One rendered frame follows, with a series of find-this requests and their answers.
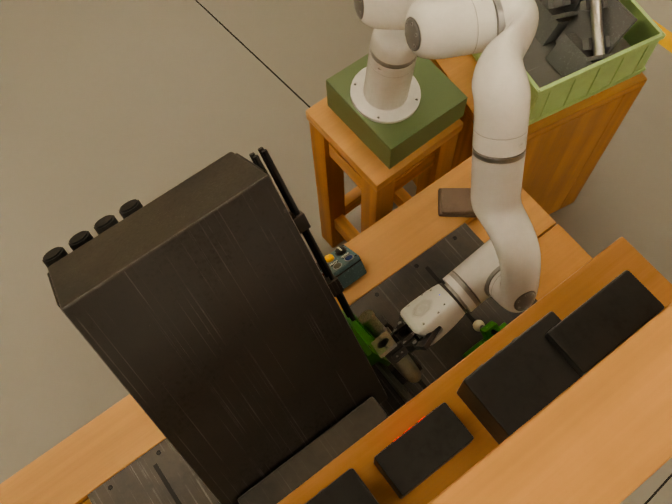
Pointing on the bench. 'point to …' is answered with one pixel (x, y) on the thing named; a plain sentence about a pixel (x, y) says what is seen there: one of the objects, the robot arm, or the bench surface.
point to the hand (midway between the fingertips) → (393, 348)
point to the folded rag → (455, 202)
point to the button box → (350, 271)
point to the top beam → (587, 434)
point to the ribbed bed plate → (394, 382)
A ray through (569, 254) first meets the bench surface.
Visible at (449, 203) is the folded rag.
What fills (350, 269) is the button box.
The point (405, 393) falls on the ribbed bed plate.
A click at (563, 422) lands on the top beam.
